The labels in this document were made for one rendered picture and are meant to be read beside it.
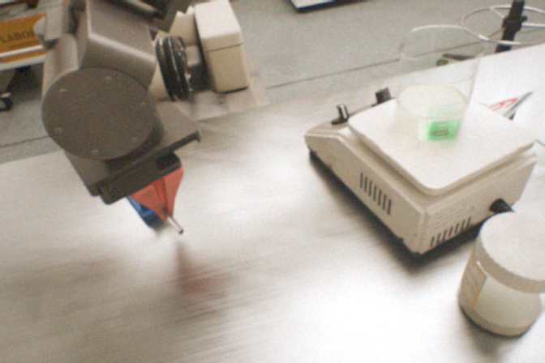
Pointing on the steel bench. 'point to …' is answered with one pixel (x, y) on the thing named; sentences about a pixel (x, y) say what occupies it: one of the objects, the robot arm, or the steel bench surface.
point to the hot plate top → (490, 145)
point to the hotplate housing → (438, 232)
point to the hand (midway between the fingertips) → (163, 210)
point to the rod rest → (143, 211)
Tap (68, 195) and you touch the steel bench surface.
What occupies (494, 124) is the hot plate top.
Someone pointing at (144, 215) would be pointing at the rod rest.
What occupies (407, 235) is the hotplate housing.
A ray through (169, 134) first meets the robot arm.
